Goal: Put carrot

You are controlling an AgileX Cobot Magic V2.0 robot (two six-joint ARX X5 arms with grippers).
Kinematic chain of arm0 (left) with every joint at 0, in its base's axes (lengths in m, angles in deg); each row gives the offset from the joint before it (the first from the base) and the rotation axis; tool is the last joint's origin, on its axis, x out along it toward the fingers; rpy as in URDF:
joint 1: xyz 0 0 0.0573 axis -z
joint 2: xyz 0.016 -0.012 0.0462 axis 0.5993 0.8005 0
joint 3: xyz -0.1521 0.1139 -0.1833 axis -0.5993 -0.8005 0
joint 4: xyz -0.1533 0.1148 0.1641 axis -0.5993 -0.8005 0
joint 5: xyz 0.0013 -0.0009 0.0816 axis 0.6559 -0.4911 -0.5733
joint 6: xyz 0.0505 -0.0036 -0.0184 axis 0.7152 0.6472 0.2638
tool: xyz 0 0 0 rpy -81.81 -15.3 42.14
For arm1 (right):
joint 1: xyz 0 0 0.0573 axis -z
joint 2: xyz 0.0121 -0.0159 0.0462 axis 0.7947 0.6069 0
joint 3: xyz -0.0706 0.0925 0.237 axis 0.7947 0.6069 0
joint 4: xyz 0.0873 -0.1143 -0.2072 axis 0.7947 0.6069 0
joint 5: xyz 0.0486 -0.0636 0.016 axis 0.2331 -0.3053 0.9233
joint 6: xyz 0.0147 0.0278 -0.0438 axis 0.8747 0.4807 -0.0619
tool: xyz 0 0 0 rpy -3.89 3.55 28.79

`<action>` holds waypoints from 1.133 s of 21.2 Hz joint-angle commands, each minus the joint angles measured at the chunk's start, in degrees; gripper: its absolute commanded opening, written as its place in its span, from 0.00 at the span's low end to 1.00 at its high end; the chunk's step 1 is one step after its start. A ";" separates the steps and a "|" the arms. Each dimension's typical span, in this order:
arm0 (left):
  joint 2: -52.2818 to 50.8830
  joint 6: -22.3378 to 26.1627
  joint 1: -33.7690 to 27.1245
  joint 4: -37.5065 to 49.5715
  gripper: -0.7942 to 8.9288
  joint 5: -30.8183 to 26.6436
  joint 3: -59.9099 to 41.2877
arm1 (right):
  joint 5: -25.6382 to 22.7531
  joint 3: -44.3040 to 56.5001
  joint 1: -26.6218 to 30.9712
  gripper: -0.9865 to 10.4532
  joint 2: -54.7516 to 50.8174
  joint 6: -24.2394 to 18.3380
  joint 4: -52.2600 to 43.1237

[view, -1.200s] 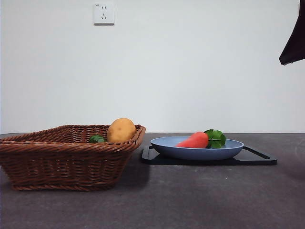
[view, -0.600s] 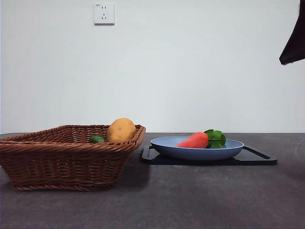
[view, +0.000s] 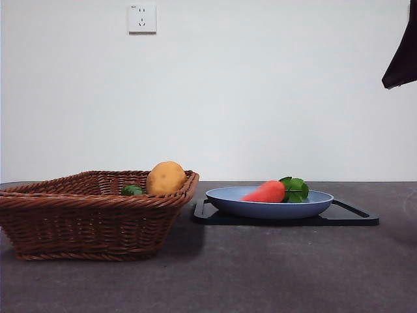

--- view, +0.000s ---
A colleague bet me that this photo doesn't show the green pepper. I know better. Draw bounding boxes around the green pepper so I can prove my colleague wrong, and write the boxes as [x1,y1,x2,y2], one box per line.
[121,184,146,196]

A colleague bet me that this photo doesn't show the blue round plate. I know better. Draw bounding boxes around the blue round plate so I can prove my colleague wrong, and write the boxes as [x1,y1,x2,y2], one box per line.
[205,186,335,220]

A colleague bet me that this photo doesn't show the dark green cutting board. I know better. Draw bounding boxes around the dark green cutting board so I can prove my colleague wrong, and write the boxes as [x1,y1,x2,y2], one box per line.
[193,198,381,227]

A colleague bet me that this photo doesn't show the brown wicker basket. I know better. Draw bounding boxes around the brown wicker basket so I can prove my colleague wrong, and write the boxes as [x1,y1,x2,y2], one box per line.
[0,170,200,261]

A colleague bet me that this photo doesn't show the yellow-brown potato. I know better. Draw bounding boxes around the yellow-brown potato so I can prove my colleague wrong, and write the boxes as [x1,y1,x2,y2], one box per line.
[145,162,188,196]

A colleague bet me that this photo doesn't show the orange carrot with green leaves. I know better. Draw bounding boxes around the orange carrot with green leaves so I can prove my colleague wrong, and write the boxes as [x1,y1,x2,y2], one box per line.
[240,177,309,203]

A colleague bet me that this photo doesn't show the white wall socket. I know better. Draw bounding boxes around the white wall socket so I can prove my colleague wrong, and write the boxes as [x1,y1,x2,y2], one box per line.
[128,3,158,35]

